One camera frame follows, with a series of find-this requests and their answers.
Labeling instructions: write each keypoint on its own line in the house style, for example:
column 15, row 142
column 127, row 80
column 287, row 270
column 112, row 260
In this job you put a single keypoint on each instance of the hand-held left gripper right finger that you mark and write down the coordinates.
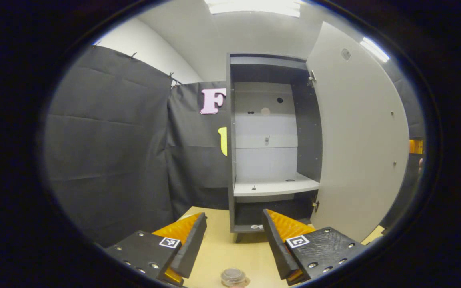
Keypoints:
column 276, row 248

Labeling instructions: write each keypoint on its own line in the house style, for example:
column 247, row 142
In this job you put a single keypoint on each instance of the ceiling light panel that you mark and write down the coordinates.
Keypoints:
column 374, row 50
column 254, row 7

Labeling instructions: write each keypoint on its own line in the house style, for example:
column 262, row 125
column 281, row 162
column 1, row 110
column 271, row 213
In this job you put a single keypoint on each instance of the dark grey cabinet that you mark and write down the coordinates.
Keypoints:
column 306, row 132

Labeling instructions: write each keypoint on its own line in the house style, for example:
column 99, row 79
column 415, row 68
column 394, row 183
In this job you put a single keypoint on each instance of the black backdrop cloth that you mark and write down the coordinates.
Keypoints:
column 106, row 140

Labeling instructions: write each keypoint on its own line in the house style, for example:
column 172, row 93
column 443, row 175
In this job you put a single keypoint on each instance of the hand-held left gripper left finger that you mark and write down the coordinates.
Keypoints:
column 192, row 248

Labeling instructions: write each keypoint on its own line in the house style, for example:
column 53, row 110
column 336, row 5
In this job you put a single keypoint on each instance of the round beige coaster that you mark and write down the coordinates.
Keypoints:
column 246, row 282

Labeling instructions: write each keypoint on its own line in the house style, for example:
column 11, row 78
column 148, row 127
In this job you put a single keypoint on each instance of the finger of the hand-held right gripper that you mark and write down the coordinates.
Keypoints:
column 415, row 146

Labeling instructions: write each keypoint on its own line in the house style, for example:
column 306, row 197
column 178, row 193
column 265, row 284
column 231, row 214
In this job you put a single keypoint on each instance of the light grey cabinet door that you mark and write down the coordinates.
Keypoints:
column 358, row 140

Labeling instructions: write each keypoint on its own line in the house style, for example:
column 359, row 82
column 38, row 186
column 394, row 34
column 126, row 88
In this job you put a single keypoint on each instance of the light grey cabinet shelf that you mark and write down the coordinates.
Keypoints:
column 274, row 187

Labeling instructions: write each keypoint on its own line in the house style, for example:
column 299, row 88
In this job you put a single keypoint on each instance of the clear bottle with grey cap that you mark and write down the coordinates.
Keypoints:
column 233, row 274

